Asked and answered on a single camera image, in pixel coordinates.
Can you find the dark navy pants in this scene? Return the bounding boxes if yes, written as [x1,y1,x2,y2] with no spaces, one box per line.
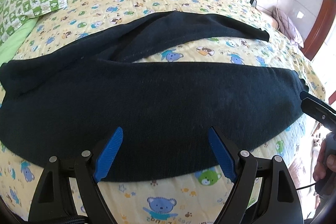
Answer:
[1,11,309,182]

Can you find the person's right hand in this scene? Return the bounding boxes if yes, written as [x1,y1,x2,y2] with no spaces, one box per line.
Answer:
[313,140,335,182]

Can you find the yellow cartoon bear quilt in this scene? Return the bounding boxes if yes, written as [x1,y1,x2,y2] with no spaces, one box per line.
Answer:
[1,0,326,223]

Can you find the purple checked cloth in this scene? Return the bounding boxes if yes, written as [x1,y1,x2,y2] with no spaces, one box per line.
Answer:
[272,7,304,48]

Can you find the black phone charger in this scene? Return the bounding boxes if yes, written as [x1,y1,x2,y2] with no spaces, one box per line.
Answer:
[250,0,257,8]

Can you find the light green blanket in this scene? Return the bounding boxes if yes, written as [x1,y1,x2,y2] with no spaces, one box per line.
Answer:
[0,0,38,64]

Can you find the brown wooden window frame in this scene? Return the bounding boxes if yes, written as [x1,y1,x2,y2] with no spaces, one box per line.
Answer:
[301,0,335,61]

